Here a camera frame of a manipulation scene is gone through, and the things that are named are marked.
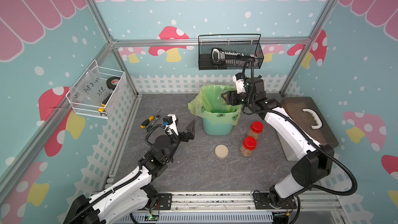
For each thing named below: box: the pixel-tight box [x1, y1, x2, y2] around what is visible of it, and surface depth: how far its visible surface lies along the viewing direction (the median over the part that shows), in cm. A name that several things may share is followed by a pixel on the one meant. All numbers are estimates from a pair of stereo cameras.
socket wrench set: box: [211, 47, 257, 68], surface depth 91 cm
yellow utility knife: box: [97, 92, 113, 116], surface depth 65 cm
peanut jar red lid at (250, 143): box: [242, 136, 258, 151], surface depth 83 cm
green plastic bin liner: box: [188, 84, 243, 126], surface depth 86 cm
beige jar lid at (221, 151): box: [214, 144, 229, 159], surface depth 92 cm
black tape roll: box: [106, 76, 121, 91], surface depth 81 cm
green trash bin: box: [202, 117, 233, 136], surface depth 96 cm
